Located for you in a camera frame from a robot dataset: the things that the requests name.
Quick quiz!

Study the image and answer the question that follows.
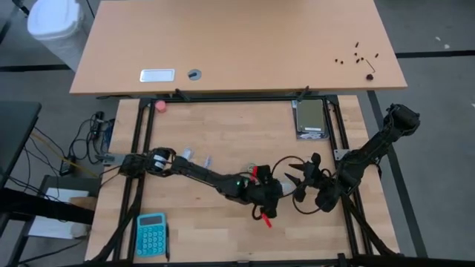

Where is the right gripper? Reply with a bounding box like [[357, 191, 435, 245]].
[[284, 152, 327, 203]]

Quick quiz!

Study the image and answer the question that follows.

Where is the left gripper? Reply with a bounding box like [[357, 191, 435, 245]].
[[244, 165, 294, 220]]

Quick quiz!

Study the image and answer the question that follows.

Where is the white lightbulb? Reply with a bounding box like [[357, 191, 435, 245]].
[[279, 180, 298, 197]]

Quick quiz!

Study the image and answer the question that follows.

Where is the black clamp lever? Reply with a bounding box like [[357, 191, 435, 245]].
[[174, 88, 191, 103], [296, 85, 311, 103]]

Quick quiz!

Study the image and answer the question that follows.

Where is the black pen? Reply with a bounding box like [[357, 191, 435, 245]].
[[165, 222, 172, 263]]

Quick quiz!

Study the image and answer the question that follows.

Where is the teal calculator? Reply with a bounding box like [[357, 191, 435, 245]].
[[135, 212, 168, 259]]

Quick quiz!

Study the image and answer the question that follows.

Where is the tan wooden desk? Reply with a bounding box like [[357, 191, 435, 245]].
[[69, 0, 408, 96]]

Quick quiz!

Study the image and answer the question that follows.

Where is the black power strip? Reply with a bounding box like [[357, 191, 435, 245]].
[[91, 110, 107, 141]]

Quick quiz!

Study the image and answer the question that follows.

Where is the black power adapter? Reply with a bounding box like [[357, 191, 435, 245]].
[[59, 158, 78, 177]]

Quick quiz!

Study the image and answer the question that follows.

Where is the grey low platform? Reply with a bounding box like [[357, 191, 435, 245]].
[[39, 174, 102, 201]]

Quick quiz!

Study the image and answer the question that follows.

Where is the white paper sheet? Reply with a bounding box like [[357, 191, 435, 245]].
[[27, 187, 92, 240]]

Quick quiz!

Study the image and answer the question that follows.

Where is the black metal beam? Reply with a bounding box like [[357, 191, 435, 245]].
[[0, 187, 96, 225]]

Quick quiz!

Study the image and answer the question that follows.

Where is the black side table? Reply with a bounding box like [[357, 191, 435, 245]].
[[0, 100, 43, 186]]

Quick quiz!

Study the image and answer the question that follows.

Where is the white trash bin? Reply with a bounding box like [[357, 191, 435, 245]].
[[27, 0, 89, 72]]

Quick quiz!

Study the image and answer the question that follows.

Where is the black cable with red tape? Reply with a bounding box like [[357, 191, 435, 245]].
[[251, 165, 276, 229]]

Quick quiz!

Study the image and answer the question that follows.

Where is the black aluminium table frame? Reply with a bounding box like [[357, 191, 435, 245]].
[[88, 94, 404, 267]]

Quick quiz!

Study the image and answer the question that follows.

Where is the white power cord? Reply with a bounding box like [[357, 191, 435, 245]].
[[180, 146, 214, 170]]

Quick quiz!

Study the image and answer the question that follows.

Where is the yellow floor cable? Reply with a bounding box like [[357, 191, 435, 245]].
[[30, 131, 100, 178]]

